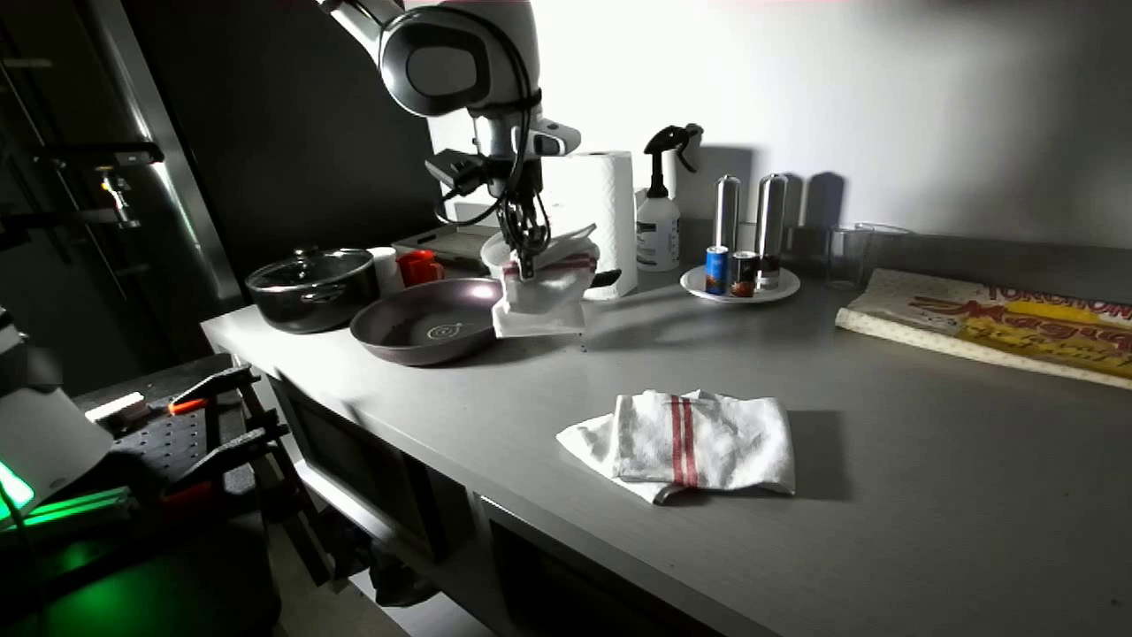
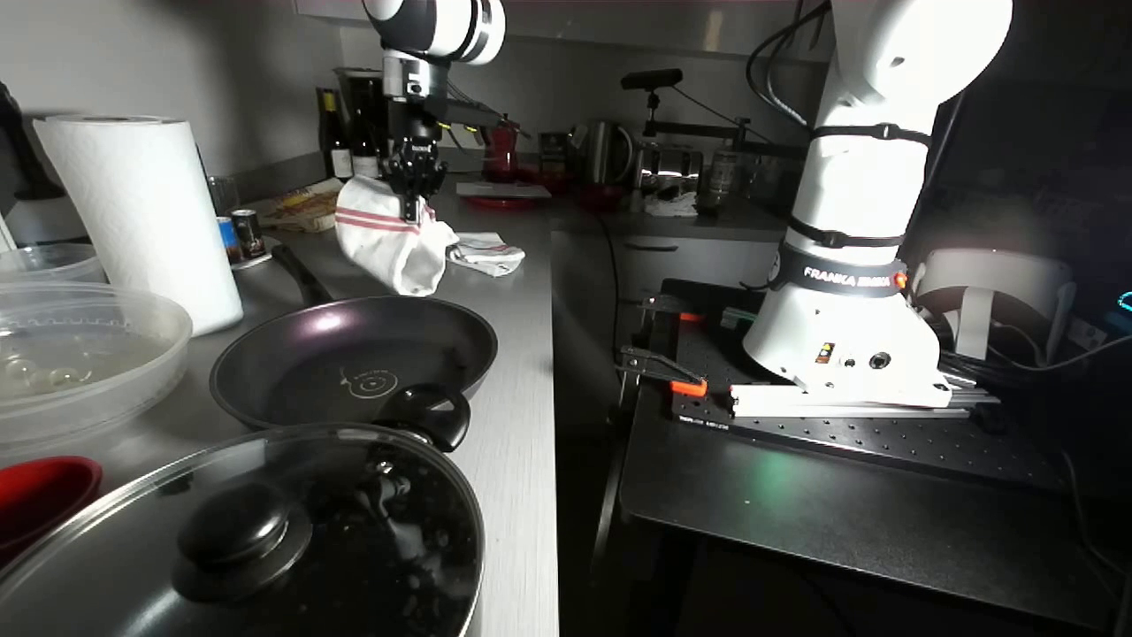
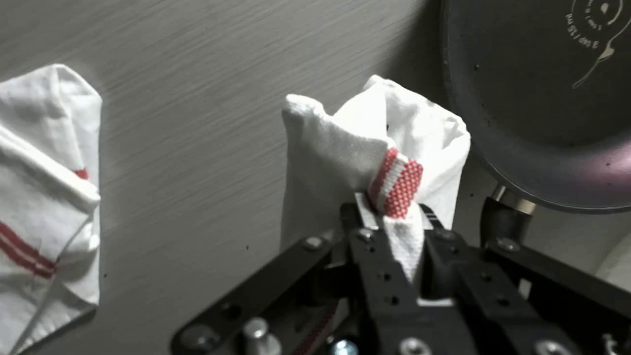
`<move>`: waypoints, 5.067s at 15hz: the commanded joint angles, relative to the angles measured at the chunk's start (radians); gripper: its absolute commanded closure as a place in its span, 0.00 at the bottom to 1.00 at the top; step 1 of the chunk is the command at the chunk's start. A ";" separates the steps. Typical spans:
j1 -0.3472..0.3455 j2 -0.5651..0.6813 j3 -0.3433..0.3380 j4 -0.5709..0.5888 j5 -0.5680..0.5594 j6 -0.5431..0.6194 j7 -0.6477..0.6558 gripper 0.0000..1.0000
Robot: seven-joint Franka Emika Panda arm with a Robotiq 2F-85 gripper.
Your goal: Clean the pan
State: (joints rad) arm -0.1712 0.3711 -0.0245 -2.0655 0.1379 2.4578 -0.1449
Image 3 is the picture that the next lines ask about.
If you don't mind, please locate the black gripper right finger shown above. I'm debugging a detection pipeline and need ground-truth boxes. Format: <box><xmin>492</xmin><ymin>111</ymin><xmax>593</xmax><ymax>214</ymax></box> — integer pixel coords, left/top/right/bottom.
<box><xmin>419</xmin><ymin>202</ymin><xmax>631</xmax><ymax>355</ymax></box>

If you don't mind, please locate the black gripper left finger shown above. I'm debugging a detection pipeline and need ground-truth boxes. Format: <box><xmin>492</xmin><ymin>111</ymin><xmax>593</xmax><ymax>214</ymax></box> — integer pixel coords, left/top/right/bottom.
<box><xmin>171</xmin><ymin>198</ymin><xmax>461</xmax><ymax>355</ymax></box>

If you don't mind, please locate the white cloth with red stripes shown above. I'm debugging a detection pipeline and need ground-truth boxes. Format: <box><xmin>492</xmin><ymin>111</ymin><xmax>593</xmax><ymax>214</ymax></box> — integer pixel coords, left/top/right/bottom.
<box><xmin>0</xmin><ymin>62</ymin><xmax>104</xmax><ymax>355</ymax></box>
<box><xmin>279</xmin><ymin>72</ymin><xmax>473</xmax><ymax>283</ymax></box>

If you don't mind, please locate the dark non-stick frying pan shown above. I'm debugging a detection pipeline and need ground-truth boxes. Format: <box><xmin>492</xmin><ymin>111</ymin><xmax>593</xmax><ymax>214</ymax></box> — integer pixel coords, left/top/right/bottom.
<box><xmin>439</xmin><ymin>0</ymin><xmax>631</xmax><ymax>248</ymax></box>

